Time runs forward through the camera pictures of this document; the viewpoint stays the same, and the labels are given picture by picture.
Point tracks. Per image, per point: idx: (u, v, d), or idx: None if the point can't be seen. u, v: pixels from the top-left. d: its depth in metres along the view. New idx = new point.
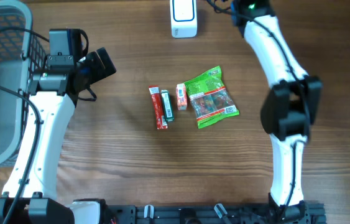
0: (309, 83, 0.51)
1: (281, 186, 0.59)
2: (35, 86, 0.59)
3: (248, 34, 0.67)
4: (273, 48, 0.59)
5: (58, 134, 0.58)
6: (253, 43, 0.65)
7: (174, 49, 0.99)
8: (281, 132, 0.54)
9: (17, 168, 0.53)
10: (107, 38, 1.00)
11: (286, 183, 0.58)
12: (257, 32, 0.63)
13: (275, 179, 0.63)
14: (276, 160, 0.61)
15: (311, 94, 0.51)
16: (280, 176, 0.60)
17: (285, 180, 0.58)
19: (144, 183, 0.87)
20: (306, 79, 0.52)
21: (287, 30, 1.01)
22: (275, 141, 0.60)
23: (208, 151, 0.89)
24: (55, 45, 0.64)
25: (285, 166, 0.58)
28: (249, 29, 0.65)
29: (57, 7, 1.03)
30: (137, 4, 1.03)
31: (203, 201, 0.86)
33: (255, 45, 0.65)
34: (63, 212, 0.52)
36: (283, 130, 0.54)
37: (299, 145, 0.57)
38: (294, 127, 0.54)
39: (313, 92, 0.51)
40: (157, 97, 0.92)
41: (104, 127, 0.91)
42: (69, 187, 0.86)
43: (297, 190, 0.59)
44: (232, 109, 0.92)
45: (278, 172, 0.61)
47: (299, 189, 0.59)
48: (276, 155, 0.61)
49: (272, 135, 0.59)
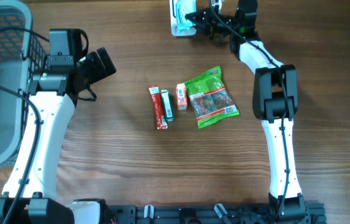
0: (286, 69, 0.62)
1: (276, 175, 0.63)
2: (35, 86, 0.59)
3: (241, 53, 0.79)
4: (257, 53, 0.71)
5: (58, 134, 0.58)
6: (245, 59, 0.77)
7: (174, 49, 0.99)
8: (267, 111, 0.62)
9: (17, 168, 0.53)
10: (107, 38, 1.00)
11: (281, 172, 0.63)
12: (246, 48, 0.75)
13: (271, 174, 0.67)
14: (270, 151, 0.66)
15: (288, 79, 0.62)
16: (274, 166, 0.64)
17: (279, 168, 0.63)
19: (145, 183, 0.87)
20: (284, 68, 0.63)
21: (287, 30, 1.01)
22: (266, 130, 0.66)
23: (208, 151, 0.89)
24: (54, 46, 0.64)
25: (278, 154, 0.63)
28: (240, 48, 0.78)
29: (57, 7, 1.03)
30: (137, 4, 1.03)
31: (203, 201, 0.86)
33: (246, 58, 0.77)
34: (63, 212, 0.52)
36: (268, 111, 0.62)
37: (287, 130, 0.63)
38: (278, 109, 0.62)
39: (290, 76, 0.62)
40: (156, 97, 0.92)
41: (104, 127, 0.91)
42: (69, 187, 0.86)
43: (293, 180, 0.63)
44: (232, 109, 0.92)
45: (273, 163, 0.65)
47: (294, 179, 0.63)
48: (268, 148, 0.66)
49: (262, 121, 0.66)
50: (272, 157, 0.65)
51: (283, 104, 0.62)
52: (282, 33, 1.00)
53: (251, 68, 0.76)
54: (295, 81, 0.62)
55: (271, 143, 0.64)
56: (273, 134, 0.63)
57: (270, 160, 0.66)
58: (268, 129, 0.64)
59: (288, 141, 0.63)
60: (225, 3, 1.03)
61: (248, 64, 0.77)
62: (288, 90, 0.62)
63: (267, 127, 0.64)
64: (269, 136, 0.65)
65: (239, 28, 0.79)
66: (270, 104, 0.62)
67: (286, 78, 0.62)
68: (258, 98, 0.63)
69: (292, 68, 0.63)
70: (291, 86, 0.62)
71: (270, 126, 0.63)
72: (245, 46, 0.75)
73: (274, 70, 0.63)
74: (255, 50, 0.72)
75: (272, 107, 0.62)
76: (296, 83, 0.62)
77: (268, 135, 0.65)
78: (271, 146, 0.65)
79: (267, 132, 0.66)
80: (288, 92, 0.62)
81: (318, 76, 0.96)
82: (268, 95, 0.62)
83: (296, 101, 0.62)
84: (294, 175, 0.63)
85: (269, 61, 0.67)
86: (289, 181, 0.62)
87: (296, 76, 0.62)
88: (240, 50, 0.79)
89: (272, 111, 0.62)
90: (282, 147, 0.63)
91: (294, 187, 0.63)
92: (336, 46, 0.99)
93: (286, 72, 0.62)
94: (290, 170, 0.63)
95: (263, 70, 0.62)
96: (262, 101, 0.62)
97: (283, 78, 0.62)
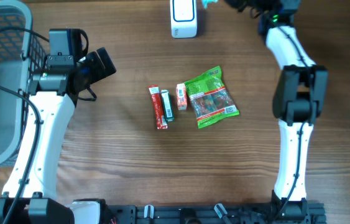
0: (317, 71, 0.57)
1: (284, 178, 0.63)
2: (35, 86, 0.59)
3: (268, 38, 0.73)
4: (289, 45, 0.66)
5: (59, 134, 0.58)
6: (272, 45, 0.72)
7: (174, 49, 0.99)
8: (288, 114, 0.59)
9: (17, 168, 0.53)
10: (106, 39, 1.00)
11: (290, 175, 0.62)
12: (276, 35, 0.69)
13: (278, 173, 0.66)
14: (282, 152, 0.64)
15: (317, 81, 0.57)
16: (283, 168, 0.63)
17: (288, 171, 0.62)
19: (144, 183, 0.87)
20: (314, 68, 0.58)
21: None
22: (281, 130, 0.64)
23: (208, 151, 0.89)
24: (55, 46, 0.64)
25: (291, 158, 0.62)
28: (269, 33, 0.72)
29: (57, 7, 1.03)
30: (137, 4, 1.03)
31: (204, 201, 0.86)
33: (272, 46, 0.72)
34: (63, 212, 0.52)
36: (290, 113, 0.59)
37: (304, 135, 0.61)
38: (300, 112, 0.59)
39: (319, 79, 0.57)
40: (156, 97, 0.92)
41: (104, 127, 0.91)
42: (69, 187, 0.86)
43: (299, 185, 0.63)
44: (232, 109, 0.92)
45: (282, 165, 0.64)
47: (302, 184, 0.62)
48: (281, 149, 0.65)
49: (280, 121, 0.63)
50: (283, 159, 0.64)
51: (306, 107, 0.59)
52: None
53: (275, 57, 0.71)
54: (324, 84, 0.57)
55: (286, 145, 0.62)
56: (290, 138, 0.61)
57: (281, 161, 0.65)
58: (286, 131, 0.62)
59: (303, 146, 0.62)
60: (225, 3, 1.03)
61: (275, 53, 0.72)
62: (315, 93, 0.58)
63: (285, 129, 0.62)
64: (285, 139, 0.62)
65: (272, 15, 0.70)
66: (293, 106, 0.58)
67: (314, 79, 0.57)
68: (280, 98, 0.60)
69: (323, 70, 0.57)
70: (319, 89, 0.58)
71: (288, 129, 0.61)
72: (275, 32, 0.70)
73: (303, 69, 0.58)
74: (286, 40, 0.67)
75: (294, 109, 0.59)
76: (325, 86, 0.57)
77: (284, 136, 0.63)
78: (285, 149, 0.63)
79: (282, 134, 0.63)
80: (314, 95, 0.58)
81: None
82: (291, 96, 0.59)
83: (321, 105, 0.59)
84: (302, 180, 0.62)
85: (299, 59, 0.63)
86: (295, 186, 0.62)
87: (326, 79, 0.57)
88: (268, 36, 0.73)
89: (293, 113, 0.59)
90: (295, 152, 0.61)
91: (300, 191, 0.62)
92: (336, 46, 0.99)
93: (315, 74, 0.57)
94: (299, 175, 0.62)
95: (291, 68, 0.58)
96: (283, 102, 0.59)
97: (312, 79, 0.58)
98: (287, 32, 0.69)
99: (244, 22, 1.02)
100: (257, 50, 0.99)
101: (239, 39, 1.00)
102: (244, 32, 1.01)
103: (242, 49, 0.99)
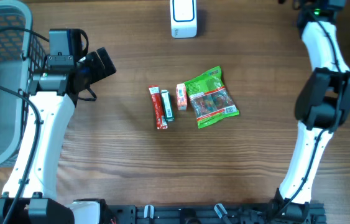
0: None
1: (291, 179, 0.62)
2: (35, 86, 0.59)
3: (306, 33, 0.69)
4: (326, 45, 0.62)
5: (58, 134, 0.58)
6: (308, 40, 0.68)
7: (174, 49, 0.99)
8: (310, 117, 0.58)
9: (17, 168, 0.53)
10: (107, 39, 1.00)
11: (298, 178, 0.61)
12: (315, 31, 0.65)
13: (287, 174, 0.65)
14: (295, 154, 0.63)
15: (347, 90, 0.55)
16: (293, 169, 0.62)
17: (297, 173, 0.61)
19: (144, 183, 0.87)
20: (348, 76, 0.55)
21: (288, 30, 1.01)
22: (300, 132, 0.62)
23: (208, 151, 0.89)
24: (55, 46, 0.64)
25: (303, 161, 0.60)
28: (306, 27, 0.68)
29: (57, 7, 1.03)
30: (137, 4, 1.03)
31: (203, 201, 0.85)
33: (308, 41, 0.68)
34: (63, 212, 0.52)
36: (311, 116, 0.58)
37: (322, 142, 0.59)
38: (322, 119, 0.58)
39: None
40: (157, 97, 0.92)
41: (104, 127, 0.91)
42: (69, 187, 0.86)
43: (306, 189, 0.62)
44: (232, 109, 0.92)
45: (293, 166, 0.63)
47: (309, 188, 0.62)
48: (296, 149, 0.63)
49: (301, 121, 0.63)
50: (294, 162, 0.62)
51: (331, 113, 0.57)
52: (282, 33, 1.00)
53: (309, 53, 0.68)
54: None
55: (301, 149, 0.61)
56: (306, 142, 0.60)
57: (292, 162, 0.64)
58: (304, 134, 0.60)
59: (319, 153, 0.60)
60: (225, 3, 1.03)
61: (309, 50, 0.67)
62: (343, 101, 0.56)
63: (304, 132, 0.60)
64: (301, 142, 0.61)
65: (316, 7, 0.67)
66: (317, 110, 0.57)
67: (345, 86, 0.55)
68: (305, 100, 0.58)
69: None
70: (349, 97, 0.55)
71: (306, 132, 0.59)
72: (313, 27, 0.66)
73: (336, 73, 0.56)
74: (324, 38, 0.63)
75: (318, 114, 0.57)
76: None
77: (301, 139, 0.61)
78: (298, 150, 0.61)
79: (299, 135, 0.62)
80: (340, 103, 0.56)
81: None
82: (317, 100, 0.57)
83: (346, 115, 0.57)
84: (309, 185, 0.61)
85: (334, 62, 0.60)
86: (302, 189, 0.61)
87: None
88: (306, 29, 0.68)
89: (316, 117, 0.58)
90: (309, 156, 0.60)
91: (305, 195, 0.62)
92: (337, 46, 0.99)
93: (347, 81, 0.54)
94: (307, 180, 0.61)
95: (323, 70, 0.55)
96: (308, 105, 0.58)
97: (343, 86, 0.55)
98: (327, 30, 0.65)
99: (244, 22, 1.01)
100: (257, 50, 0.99)
101: (239, 39, 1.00)
102: (244, 32, 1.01)
103: (242, 49, 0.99)
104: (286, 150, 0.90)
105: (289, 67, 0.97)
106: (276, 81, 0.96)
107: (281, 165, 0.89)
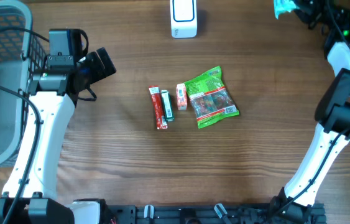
0: None
1: (299, 180, 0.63)
2: (35, 86, 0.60)
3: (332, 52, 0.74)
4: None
5: (59, 134, 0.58)
6: (335, 59, 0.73)
7: (174, 49, 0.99)
8: (331, 116, 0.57)
9: (17, 168, 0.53)
10: (106, 39, 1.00)
11: (305, 179, 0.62)
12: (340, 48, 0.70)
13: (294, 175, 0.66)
14: (306, 157, 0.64)
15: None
16: (301, 170, 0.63)
17: (306, 174, 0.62)
19: (144, 183, 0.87)
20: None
21: (288, 30, 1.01)
22: (315, 135, 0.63)
23: (208, 151, 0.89)
24: (55, 46, 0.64)
25: (314, 163, 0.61)
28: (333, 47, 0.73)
29: (57, 7, 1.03)
30: (137, 5, 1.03)
31: (203, 201, 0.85)
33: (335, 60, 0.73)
34: (63, 212, 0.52)
36: (332, 115, 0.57)
37: (336, 147, 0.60)
38: (344, 119, 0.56)
39: None
40: (157, 97, 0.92)
41: (104, 127, 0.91)
42: (69, 187, 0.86)
43: (311, 192, 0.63)
44: (232, 109, 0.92)
45: (301, 168, 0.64)
47: (314, 191, 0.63)
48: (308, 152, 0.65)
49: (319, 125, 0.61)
50: (304, 163, 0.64)
51: None
52: (282, 34, 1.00)
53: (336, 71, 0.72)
54: None
55: (314, 150, 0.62)
56: (320, 144, 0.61)
57: (302, 164, 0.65)
58: (319, 137, 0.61)
59: (331, 157, 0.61)
60: (225, 3, 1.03)
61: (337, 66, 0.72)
62: None
63: (319, 134, 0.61)
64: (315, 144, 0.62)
65: (344, 29, 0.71)
66: (338, 110, 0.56)
67: None
68: (327, 99, 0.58)
69: None
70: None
71: (322, 134, 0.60)
72: (339, 45, 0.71)
73: None
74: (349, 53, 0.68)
75: (338, 114, 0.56)
76: None
77: (315, 142, 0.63)
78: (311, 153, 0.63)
79: (314, 139, 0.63)
80: None
81: (319, 76, 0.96)
82: (341, 99, 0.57)
83: None
84: (314, 188, 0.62)
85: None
86: (307, 191, 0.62)
87: None
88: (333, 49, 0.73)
89: (337, 117, 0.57)
90: (320, 158, 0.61)
91: (309, 198, 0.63)
92: None
93: None
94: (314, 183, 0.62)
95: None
96: (331, 102, 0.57)
97: None
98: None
99: (244, 22, 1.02)
100: (257, 50, 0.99)
101: (239, 39, 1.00)
102: (244, 32, 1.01)
103: (242, 49, 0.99)
104: (286, 150, 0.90)
105: (289, 67, 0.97)
106: (276, 81, 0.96)
107: (281, 165, 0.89)
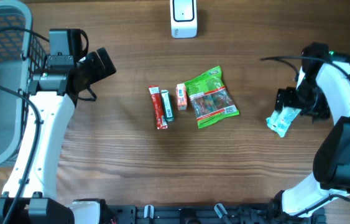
0: None
1: (294, 205, 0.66)
2: (35, 86, 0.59)
3: (320, 74, 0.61)
4: (347, 87, 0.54)
5: (59, 135, 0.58)
6: (326, 85, 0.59)
7: (174, 49, 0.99)
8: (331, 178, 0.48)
9: (17, 168, 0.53)
10: (106, 39, 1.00)
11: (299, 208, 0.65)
12: (333, 72, 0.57)
13: (296, 186, 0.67)
14: (303, 185, 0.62)
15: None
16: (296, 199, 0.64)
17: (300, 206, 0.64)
19: (144, 183, 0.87)
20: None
21: (287, 30, 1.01)
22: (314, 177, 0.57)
23: (208, 151, 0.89)
24: (55, 46, 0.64)
25: (306, 202, 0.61)
28: (322, 68, 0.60)
29: (57, 7, 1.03)
30: (137, 5, 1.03)
31: (203, 201, 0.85)
33: (326, 83, 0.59)
34: (63, 212, 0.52)
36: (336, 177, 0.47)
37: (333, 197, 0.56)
38: (348, 182, 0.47)
39: None
40: (156, 97, 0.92)
41: (104, 127, 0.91)
42: (69, 187, 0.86)
43: (308, 213, 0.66)
44: (232, 109, 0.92)
45: (300, 193, 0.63)
47: (309, 213, 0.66)
48: (308, 178, 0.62)
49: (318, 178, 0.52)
50: (300, 191, 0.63)
51: None
52: (282, 34, 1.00)
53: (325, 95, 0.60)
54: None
55: (309, 193, 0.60)
56: (315, 193, 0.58)
57: (301, 186, 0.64)
58: (317, 188, 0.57)
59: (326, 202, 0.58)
60: (225, 3, 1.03)
61: (328, 92, 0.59)
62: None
63: (317, 186, 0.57)
64: (312, 189, 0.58)
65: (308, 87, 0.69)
66: (343, 171, 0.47)
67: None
68: (327, 158, 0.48)
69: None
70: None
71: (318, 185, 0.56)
72: (327, 67, 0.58)
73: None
74: (345, 80, 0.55)
75: (344, 175, 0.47)
76: None
77: (313, 185, 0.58)
78: (307, 185, 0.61)
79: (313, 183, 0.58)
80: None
81: None
82: (345, 158, 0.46)
83: None
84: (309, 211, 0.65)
85: None
86: (308, 213, 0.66)
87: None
88: (322, 74, 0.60)
89: (342, 178, 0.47)
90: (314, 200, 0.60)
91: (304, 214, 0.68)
92: (336, 47, 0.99)
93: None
94: (308, 211, 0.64)
95: (349, 119, 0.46)
96: (332, 163, 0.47)
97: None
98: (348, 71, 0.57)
99: (244, 22, 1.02)
100: (257, 50, 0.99)
101: (239, 40, 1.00)
102: (244, 32, 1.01)
103: (241, 49, 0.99)
104: (286, 150, 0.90)
105: (289, 68, 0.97)
106: (276, 80, 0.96)
107: (281, 164, 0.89)
